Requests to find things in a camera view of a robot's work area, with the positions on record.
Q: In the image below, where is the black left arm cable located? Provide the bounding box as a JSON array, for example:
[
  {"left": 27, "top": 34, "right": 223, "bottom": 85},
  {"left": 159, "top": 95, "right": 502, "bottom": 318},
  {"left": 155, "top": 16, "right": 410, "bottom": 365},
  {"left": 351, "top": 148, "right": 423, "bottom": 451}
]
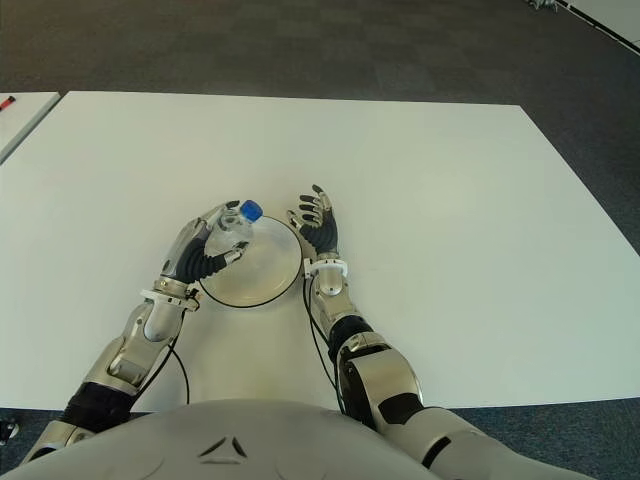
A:
[{"left": 164, "top": 344, "right": 191, "bottom": 404}]

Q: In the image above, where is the clear water bottle blue cap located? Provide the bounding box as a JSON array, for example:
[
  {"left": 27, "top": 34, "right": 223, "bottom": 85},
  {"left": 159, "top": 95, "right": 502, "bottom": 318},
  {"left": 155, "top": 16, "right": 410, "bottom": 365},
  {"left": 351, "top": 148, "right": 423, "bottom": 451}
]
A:
[{"left": 205, "top": 199, "right": 265, "bottom": 266}]

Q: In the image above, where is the white side table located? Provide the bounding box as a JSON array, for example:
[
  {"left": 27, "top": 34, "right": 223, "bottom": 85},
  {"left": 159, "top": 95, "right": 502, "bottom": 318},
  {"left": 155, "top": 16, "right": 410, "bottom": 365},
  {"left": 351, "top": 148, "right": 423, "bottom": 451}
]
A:
[{"left": 0, "top": 92, "right": 62, "bottom": 164}]

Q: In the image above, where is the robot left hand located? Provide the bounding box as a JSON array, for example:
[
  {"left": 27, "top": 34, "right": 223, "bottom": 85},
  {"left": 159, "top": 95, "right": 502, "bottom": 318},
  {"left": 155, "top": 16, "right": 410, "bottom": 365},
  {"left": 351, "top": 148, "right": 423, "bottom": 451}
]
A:
[{"left": 154, "top": 200, "right": 250, "bottom": 296}]

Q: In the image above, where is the white plate black rim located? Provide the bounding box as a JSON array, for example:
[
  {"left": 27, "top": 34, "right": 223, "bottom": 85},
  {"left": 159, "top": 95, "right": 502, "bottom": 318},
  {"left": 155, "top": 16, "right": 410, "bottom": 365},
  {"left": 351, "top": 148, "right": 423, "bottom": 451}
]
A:
[{"left": 198, "top": 215, "right": 303, "bottom": 307}]

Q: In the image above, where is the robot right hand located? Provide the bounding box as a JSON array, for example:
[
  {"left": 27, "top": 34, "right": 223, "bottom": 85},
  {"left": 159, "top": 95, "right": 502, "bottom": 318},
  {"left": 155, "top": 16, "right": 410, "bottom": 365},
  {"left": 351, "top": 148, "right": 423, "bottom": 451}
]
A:
[{"left": 285, "top": 183, "right": 342, "bottom": 261}]

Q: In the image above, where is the grey robot torso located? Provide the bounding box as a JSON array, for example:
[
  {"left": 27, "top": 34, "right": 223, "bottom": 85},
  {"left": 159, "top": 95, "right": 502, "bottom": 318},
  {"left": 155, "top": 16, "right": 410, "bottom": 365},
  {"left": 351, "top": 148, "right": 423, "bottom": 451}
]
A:
[{"left": 9, "top": 398, "right": 441, "bottom": 480}]

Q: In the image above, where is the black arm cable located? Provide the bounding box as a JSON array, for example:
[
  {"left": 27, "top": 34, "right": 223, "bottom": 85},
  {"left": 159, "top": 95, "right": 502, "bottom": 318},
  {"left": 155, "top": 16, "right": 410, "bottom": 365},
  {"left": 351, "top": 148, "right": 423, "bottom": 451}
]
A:
[
  {"left": 164, "top": 344, "right": 191, "bottom": 404},
  {"left": 301, "top": 272, "right": 351, "bottom": 416}
]

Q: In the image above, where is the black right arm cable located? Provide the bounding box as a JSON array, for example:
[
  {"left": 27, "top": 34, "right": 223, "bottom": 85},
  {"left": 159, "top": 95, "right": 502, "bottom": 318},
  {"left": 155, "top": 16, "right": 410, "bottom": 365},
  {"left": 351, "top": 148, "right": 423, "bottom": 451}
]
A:
[{"left": 301, "top": 272, "right": 351, "bottom": 416}]

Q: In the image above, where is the white panel black edge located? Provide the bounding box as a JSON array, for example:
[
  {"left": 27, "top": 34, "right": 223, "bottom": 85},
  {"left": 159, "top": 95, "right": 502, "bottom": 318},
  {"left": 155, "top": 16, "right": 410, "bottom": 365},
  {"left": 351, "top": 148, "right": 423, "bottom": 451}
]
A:
[{"left": 564, "top": 0, "right": 640, "bottom": 54}]

